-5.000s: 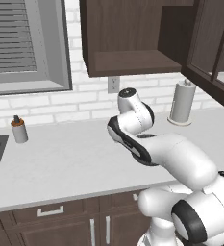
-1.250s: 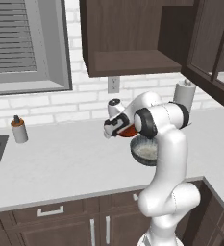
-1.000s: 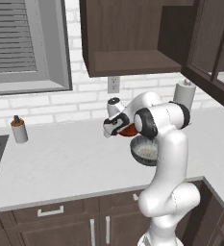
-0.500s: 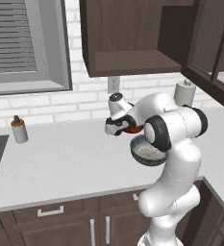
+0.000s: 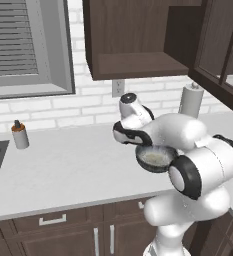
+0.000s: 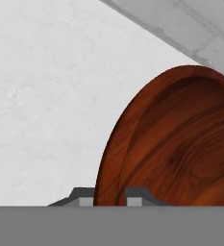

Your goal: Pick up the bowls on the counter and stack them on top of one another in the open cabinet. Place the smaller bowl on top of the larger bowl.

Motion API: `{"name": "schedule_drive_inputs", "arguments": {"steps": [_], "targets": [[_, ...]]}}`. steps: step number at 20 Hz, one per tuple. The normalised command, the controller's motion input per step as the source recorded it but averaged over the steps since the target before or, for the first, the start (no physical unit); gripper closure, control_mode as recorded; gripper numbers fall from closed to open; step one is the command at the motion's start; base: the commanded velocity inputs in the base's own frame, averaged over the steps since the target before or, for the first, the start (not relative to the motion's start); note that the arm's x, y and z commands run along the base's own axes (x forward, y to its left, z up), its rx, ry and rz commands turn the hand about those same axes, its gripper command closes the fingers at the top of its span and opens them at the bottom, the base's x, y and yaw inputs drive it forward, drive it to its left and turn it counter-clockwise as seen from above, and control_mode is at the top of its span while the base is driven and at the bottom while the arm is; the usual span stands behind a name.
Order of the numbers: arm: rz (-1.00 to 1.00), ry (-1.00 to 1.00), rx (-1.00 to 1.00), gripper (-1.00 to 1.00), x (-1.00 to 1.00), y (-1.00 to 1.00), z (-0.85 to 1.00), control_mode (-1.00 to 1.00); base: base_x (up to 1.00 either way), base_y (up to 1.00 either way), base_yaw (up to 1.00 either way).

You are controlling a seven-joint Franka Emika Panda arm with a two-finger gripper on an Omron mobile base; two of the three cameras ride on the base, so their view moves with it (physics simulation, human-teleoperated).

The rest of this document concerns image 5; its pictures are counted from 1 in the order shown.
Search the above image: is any dark wood glass cabinet door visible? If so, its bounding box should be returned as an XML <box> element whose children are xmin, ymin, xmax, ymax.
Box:
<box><xmin>187</xmin><ymin>0</ymin><xmax>233</xmax><ymax>120</ymax></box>

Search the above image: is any grey window blind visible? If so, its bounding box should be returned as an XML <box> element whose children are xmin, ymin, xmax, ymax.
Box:
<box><xmin>0</xmin><ymin>0</ymin><xmax>39</xmax><ymax>77</ymax></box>

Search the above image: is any dark wood open wall cabinet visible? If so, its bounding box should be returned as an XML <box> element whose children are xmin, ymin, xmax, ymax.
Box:
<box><xmin>82</xmin><ymin>0</ymin><xmax>210</xmax><ymax>82</ymax></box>

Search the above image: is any dark wood base cabinet door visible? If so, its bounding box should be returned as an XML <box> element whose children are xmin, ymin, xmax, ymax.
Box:
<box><xmin>18</xmin><ymin>223</ymin><xmax>106</xmax><ymax>256</ymax></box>
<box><xmin>104</xmin><ymin>218</ymin><xmax>160</xmax><ymax>256</ymax></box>

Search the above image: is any grey framed window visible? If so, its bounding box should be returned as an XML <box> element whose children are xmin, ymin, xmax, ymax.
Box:
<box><xmin>0</xmin><ymin>0</ymin><xmax>77</xmax><ymax>101</ymax></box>

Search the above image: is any wide dark wood drawer front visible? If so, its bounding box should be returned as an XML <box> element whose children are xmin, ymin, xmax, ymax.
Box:
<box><xmin>11</xmin><ymin>204</ymin><xmax>105</xmax><ymax>235</ymax></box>

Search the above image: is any grey wall outlet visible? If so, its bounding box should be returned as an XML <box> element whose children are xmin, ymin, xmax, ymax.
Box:
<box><xmin>111</xmin><ymin>78</ymin><xmax>126</xmax><ymax>99</ymax></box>

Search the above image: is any white paper towel roll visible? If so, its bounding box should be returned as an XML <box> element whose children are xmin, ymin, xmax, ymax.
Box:
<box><xmin>178</xmin><ymin>82</ymin><xmax>205</xmax><ymax>120</ymax></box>

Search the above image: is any dark bowl with pale inside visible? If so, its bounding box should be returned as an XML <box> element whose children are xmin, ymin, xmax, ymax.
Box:
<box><xmin>134</xmin><ymin>144</ymin><xmax>180</xmax><ymax>174</ymax></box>

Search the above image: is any dark wood corner base cabinet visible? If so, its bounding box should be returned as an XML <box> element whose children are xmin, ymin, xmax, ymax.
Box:
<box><xmin>183</xmin><ymin>209</ymin><xmax>233</xmax><ymax>256</ymax></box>

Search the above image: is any silver vertical door handle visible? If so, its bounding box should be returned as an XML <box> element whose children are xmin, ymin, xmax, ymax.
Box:
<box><xmin>108</xmin><ymin>224</ymin><xmax>116</xmax><ymax>255</ymax></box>
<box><xmin>93</xmin><ymin>227</ymin><xmax>101</xmax><ymax>256</ymax></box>

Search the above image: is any narrow dark wood drawer front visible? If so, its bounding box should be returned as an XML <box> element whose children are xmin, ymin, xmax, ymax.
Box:
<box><xmin>103</xmin><ymin>196</ymin><xmax>156</xmax><ymax>223</ymax></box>

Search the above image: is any wide silver drawer handle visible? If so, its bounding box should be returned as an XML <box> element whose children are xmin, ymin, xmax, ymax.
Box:
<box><xmin>38</xmin><ymin>213</ymin><xmax>68</xmax><ymax>227</ymax></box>

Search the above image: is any grey soap dispenser bottle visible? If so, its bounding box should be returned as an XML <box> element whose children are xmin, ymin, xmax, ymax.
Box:
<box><xmin>10</xmin><ymin>119</ymin><xmax>31</xmax><ymax>150</ymax></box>

